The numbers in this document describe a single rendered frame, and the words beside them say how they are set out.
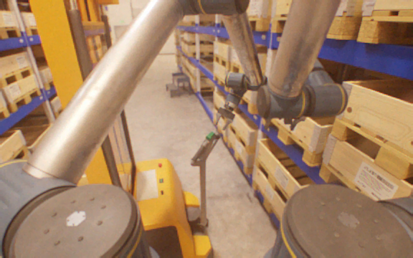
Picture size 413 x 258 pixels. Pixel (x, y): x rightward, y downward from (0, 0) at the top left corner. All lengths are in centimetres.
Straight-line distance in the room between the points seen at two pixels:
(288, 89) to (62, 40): 96
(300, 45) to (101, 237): 54
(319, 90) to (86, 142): 68
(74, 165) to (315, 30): 65
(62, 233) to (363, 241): 45
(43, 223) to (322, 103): 73
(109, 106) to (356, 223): 60
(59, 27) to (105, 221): 92
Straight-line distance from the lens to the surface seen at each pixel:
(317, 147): 166
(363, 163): 140
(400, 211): 53
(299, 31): 54
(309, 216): 39
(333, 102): 73
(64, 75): 118
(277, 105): 64
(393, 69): 131
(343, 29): 145
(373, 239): 41
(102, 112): 62
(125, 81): 65
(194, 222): 221
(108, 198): 42
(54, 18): 115
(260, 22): 227
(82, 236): 38
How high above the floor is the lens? 215
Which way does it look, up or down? 28 degrees down
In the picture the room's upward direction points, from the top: straight up
